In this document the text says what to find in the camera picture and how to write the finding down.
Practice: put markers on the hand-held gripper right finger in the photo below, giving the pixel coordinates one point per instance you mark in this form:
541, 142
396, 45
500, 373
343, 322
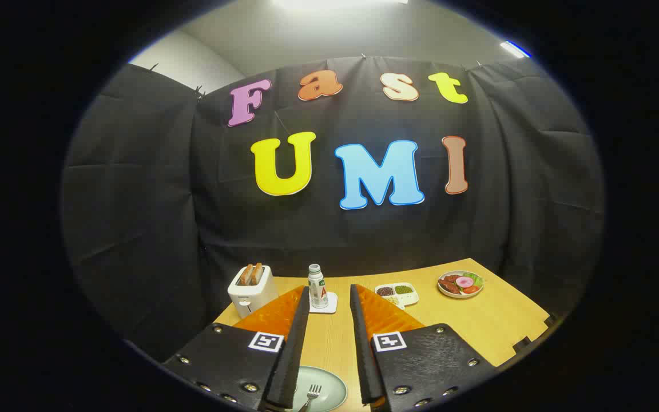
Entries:
362, 343

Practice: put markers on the clear plastic bottle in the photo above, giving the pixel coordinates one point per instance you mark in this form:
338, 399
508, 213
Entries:
317, 286

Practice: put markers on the white divided bean dish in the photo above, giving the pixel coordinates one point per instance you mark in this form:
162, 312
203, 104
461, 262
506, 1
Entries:
404, 293

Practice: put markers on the long ceiling light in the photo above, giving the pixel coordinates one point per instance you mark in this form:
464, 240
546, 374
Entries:
335, 3

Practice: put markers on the small ceiling light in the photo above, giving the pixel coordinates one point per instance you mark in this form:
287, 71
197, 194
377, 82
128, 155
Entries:
513, 49

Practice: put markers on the white square coaster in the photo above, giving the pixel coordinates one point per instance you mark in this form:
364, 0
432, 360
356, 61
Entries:
333, 303

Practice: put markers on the pale green plate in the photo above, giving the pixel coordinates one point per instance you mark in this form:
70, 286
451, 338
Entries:
332, 384

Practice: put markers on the white plate of food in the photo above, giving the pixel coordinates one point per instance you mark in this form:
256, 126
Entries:
460, 284

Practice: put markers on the white toaster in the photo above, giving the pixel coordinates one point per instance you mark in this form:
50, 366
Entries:
252, 298

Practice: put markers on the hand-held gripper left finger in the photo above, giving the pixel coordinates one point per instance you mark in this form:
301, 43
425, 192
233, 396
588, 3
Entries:
298, 343

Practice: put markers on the brown toast slice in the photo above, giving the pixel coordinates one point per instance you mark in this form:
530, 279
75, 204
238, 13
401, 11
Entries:
256, 273
246, 274

